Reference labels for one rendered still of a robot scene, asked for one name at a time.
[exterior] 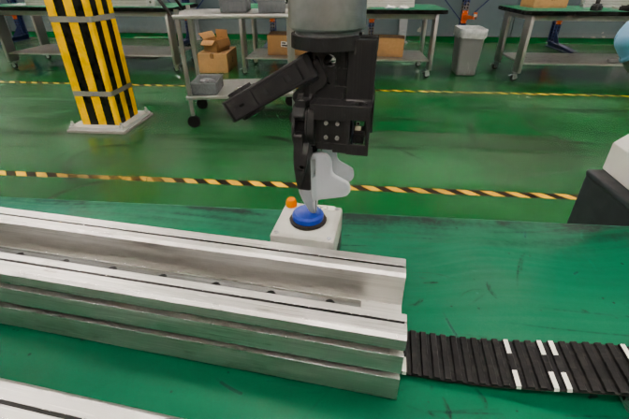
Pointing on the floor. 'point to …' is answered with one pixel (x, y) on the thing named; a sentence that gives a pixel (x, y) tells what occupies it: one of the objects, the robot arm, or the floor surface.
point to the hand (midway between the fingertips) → (307, 202)
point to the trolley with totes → (202, 87)
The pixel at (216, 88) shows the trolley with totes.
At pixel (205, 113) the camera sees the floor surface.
